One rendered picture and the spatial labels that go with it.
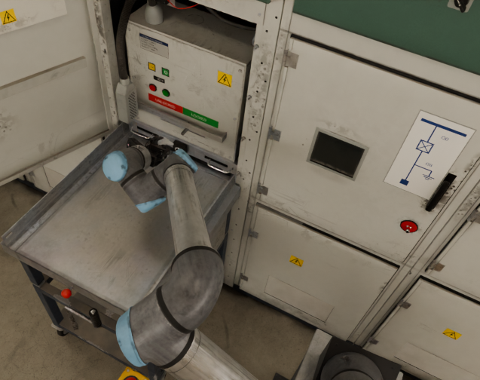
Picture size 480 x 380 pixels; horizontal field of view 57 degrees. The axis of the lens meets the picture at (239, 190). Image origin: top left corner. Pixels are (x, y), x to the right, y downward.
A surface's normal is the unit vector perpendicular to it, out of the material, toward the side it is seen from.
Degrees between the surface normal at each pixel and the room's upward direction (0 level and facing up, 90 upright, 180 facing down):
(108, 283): 0
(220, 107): 90
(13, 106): 90
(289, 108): 90
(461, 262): 90
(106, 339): 0
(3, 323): 0
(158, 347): 66
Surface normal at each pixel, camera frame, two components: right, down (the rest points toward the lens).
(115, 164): -0.39, 0.18
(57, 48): 0.68, 0.60
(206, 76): -0.44, 0.66
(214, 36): 0.10, -0.64
